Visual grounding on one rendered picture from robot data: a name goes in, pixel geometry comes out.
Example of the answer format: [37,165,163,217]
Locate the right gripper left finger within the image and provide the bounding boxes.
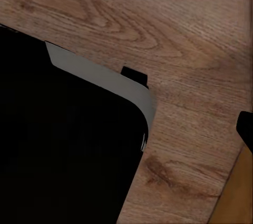
[0,111,27,174]

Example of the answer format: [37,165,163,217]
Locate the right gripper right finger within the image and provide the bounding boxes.
[236,111,253,154]

